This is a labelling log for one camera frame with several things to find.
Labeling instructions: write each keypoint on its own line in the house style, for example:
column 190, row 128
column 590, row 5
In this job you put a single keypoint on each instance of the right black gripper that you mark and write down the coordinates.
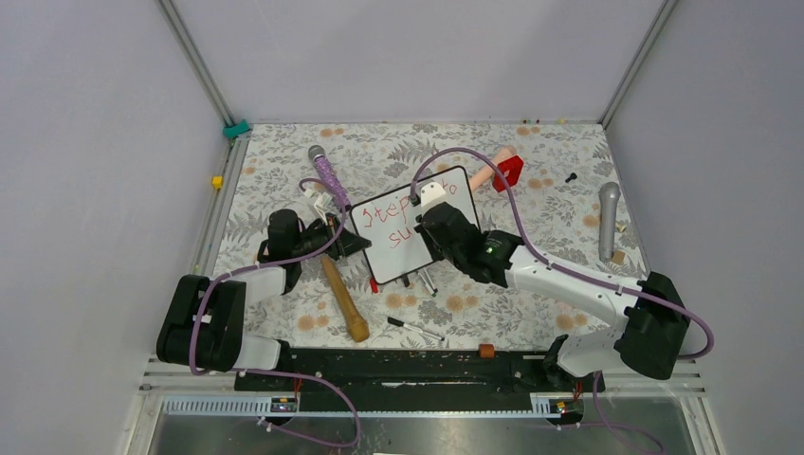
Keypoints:
column 426, row 231

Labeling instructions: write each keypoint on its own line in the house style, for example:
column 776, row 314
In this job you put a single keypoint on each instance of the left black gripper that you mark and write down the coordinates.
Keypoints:
column 347, row 242

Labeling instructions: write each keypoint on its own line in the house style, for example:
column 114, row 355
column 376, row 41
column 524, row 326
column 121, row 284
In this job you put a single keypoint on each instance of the white whiteboard black frame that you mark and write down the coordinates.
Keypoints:
column 387, row 220

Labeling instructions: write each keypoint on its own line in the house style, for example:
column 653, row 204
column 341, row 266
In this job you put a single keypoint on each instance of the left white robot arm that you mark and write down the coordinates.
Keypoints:
column 205, row 323

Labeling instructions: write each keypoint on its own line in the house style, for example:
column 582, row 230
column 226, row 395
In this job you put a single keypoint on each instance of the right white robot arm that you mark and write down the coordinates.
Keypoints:
column 644, row 329

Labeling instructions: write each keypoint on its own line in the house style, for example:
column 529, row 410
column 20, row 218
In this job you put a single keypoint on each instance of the green capped marker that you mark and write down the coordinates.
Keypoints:
column 428, row 282

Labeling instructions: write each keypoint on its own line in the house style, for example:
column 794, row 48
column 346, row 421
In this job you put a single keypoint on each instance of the pink toy microphone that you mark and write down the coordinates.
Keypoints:
column 486, row 172

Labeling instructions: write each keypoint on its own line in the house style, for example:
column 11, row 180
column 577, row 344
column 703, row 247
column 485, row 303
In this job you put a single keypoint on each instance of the purple glitter microphone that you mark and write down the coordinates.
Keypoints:
column 327, row 174

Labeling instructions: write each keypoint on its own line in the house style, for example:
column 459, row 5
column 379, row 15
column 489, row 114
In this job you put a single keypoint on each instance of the red square block with hole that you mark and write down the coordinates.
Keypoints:
column 509, row 173

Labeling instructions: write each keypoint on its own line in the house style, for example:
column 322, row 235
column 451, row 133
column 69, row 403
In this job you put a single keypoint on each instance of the black capped marker front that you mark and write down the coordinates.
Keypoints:
column 422, row 331

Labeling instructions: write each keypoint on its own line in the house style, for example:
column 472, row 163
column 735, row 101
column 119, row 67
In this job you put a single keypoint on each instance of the small brown wooden cube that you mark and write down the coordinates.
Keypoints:
column 486, row 350

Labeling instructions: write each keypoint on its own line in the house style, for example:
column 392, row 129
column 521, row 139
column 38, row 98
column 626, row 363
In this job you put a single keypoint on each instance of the small yellow cube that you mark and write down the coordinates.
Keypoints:
column 218, row 182

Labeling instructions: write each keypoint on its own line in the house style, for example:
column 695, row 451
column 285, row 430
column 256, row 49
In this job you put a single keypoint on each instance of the teal corner clip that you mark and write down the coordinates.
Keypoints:
column 237, row 129

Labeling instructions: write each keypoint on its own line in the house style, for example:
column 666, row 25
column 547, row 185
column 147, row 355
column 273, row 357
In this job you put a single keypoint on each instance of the silver grey microphone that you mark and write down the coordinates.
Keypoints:
column 609, row 195

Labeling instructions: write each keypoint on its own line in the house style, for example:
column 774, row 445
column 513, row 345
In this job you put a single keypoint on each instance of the small tan wooden block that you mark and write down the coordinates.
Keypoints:
column 619, row 257

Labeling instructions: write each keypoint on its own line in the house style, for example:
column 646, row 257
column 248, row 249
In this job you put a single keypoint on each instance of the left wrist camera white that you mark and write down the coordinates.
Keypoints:
column 321, row 204

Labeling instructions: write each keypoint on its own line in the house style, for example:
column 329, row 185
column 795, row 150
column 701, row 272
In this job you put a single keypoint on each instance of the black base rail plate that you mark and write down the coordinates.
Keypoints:
column 413, row 380

